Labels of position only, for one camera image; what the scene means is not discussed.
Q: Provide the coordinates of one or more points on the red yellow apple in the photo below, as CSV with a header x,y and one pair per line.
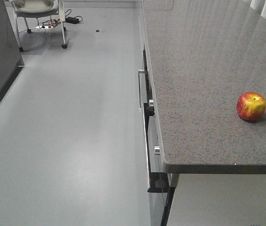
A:
x,y
251,106

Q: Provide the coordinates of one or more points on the silver round knob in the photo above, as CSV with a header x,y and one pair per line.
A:
x,y
151,102
156,149

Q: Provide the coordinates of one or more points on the silver round knob lower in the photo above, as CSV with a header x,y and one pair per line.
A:
x,y
156,149

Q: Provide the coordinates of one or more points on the open black drawer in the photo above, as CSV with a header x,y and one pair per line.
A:
x,y
158,180

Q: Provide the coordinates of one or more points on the black power adapter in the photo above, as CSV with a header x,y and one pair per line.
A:
x,y
72,20

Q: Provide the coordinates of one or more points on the white power strip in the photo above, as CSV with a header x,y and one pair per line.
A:
x,y
44,27

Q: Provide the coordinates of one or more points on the white rolling chair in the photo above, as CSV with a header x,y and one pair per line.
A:
x,y
38,9

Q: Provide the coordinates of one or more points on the silver drawer handle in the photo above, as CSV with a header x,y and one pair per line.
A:
x,y
140,71

